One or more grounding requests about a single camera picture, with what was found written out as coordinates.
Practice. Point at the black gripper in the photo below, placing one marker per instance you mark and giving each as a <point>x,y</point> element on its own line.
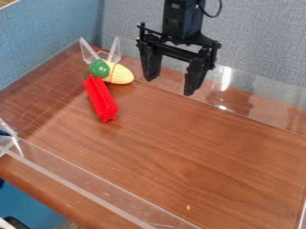
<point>197,50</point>

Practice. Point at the red plastic block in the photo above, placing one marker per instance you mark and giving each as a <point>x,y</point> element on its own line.
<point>101,98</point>

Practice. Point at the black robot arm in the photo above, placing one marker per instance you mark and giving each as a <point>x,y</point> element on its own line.
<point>184,17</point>

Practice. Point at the black object bottom left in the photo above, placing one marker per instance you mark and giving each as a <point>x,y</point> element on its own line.
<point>16,223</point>

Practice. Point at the yellow green toy corn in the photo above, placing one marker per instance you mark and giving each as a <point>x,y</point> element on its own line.
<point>113,73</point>

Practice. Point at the clear acrylic corner bracket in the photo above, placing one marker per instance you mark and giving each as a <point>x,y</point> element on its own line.
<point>112,55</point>

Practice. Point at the clear acrylic back wall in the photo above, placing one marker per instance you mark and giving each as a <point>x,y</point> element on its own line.
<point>244,93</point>

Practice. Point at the clear acrylic wall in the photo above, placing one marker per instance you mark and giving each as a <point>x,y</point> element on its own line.
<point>104,192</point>
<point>244,93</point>

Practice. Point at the clear acrylic front wall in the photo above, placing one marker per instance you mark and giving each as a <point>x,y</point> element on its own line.
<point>104,192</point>

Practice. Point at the clear acrylic left bracket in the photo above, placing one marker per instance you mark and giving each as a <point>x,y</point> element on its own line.
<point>9,140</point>

